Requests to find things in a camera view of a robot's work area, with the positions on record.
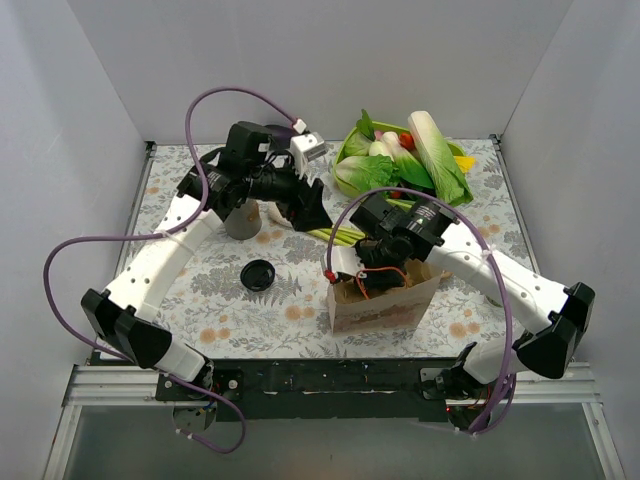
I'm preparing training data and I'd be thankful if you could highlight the brown pulp cup carrier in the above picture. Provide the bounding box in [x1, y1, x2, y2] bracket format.
[404, 259, 444, 288]

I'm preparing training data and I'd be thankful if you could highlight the brown paper takeout bag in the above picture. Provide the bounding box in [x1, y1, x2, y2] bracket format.
[327, 280, 439, 335]

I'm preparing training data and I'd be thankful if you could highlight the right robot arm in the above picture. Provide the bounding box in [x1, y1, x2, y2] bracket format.
[350, 194, 595, 399]

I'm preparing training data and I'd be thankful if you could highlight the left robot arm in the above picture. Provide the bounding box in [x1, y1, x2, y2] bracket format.
[81, 121, 332, 400]

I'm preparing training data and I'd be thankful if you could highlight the green onion bunch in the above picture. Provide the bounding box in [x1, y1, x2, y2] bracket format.
[267, 204, 366, 248]

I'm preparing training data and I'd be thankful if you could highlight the green vegetable tray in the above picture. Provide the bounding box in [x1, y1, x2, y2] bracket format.
[332, 116, 475, 207]

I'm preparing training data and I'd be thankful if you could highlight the grey cup of straws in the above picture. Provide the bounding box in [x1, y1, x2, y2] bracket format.
[224, 199, 262, 240]

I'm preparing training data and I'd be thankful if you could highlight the purple eggplant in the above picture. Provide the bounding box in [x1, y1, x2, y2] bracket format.
[264, 124, 296, 144]

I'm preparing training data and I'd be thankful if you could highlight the green leafy lettuce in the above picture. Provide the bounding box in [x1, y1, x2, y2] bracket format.
[333, 155, 400, 198]

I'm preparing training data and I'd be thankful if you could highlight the bok choy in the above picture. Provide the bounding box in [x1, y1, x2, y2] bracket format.
[369, 131, 435, 190]

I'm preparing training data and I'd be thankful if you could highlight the floral table mat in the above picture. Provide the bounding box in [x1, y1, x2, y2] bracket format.
[134, 139, 536, 359]

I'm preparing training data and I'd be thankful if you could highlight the long napa cabbage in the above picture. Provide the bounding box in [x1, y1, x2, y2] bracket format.
[408, 111, 474, 207]

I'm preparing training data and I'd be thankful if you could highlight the yellow pepper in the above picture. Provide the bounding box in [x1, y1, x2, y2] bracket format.
[454, 156, 476, 174]

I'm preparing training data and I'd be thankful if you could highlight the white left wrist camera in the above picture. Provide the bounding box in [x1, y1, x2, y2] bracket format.
[289, 132, 327, 178]

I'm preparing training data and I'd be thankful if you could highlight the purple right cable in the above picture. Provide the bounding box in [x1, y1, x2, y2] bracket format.
[323, 187, 518, 435]

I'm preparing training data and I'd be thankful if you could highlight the purple cable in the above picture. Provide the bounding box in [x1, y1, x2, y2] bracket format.
[323, 187, 518, 435]
[42, 86, 308, 454]

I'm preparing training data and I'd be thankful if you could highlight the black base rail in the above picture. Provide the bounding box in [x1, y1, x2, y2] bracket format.
[154, 357, 516, 424]

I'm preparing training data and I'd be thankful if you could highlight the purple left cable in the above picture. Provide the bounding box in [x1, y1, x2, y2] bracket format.
[42, 86, 308, 454]

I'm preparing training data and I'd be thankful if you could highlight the aluminium frame rail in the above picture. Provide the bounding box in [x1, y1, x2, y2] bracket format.
[63, 365, 159, 406]

